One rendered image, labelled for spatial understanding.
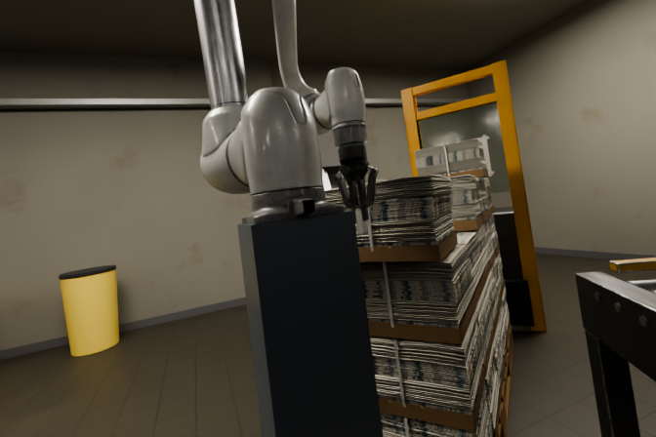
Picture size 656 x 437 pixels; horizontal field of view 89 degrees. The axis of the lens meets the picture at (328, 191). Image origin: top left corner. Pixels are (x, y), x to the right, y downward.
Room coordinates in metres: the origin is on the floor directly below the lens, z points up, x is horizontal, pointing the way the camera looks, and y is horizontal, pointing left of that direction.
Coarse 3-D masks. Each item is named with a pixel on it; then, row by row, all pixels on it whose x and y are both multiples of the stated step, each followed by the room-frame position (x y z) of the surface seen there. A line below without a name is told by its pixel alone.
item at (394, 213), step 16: (432, 176) 0.90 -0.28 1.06; (384, 192) 0.94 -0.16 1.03; (400, 192) 0.92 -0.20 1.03; (416, 192) 0.90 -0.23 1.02; (432, 192) 0.88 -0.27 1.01; (448, 192) 1.07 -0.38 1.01; (384, 208) 0.95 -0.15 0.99; (400, 208) 0.92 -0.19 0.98; (416, 208) 0.90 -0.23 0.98; (432, 208) 0.88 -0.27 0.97; (448, 208) 1.09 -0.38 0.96; (384, 224) 0.94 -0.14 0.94; (400, 224) 0.92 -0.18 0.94; (416, 224) 0.90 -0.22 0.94; (432, 224) 0.88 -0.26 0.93; (448, 224) 1.06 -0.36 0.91; (384, 240) 0.95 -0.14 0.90; (400, 240) 0.93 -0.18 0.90; (416, 240) 0.90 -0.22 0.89; (432, 240) 0.88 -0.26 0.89
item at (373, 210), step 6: (366, 186) 0.97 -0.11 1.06; (372, 210) 0.97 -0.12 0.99; (378, 210) 0.96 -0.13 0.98; (372, 216) 0.97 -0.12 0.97; (378, 216) 0.96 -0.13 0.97; (372, 222) 0.98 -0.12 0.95; (378, 222) 0.95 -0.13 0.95; (372, 228) 0.97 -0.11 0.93; (378, 228) 0.96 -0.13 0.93; (366, 234) 0.97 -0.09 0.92; (372, 234) 0.97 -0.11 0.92; (378, 234) 0.95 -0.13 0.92; (366, 240) 0.98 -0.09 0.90; (378, 240) 0.96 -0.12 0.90; (366, 246) 0.98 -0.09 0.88; (378, 246) 0.97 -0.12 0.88
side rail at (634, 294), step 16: (592, 272) 0.74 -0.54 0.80; (592, 288) 0.68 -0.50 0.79; (608, 288) 0.63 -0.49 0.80; (624, 288) 0.62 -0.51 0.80; (640, 288) 0.61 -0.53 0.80; (592, 304) 0.69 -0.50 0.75; (608, 304) 0.63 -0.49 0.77; (624, 304) 0.58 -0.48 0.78; (640, 304) 0.54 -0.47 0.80; (592, 320) 0.70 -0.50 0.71; (608, 320) 0.64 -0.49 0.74; (624, 320) 0.59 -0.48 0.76; (640, 320) 0.54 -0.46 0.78; (608, 336) 0.65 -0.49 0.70; (624, 336) 0.60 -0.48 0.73; (640, 336) 0.55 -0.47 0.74; (624, 352) 0.61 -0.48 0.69; (640, 352) 0.56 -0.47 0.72; (640, 368) 0.57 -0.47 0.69
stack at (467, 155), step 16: (448, 144) 2.00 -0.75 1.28; (464, 144) 1.96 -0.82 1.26; (480, 144) 2.04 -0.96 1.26; (416, 160) 2.10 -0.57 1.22; (432, 160) 2.06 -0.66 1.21; (448, 160) 2.01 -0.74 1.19; (464, 160) 1.96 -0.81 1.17; (480, 160) 1.92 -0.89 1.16; (448, 176) 2.01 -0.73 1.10; (496, 240) 2.04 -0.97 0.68; (512, 352) 2.04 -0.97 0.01
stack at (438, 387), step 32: (448, 256) 0.98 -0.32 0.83; (480, 256) 1.46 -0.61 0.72; (384, 288) 1.02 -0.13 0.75; (416, 288) 0.96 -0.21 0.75; (448, 288) 0.92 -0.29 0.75; (384, 320) 1.02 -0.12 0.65; (416, 320) 0.97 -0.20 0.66; (448, 320) 0.92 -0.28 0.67; (480, 320) 1.19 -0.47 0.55; (384, 352) 1.03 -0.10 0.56; (416, 352) 0.98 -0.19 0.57; (448, 352) 0.93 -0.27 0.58; (480, 352) 1.15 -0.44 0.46; (384, 384) 1.03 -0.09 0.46; (416, 384) 0.98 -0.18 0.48; (448, 384) 0.94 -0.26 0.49; (384, 416) 1.05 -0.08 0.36; (480, 416) 1.03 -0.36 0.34
